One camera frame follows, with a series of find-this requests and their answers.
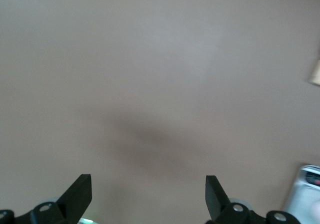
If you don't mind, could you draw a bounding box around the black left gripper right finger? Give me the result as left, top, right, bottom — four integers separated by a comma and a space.
205, 175, 300, 224

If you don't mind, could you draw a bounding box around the silver digital kitchen scale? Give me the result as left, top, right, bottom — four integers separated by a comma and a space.
284, 163, 320, 224

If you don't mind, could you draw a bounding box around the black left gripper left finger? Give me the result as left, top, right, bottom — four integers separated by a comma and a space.
0, 174, 92, 224

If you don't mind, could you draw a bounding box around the wooden cutting board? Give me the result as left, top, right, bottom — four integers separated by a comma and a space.
307, 58, 320, 86

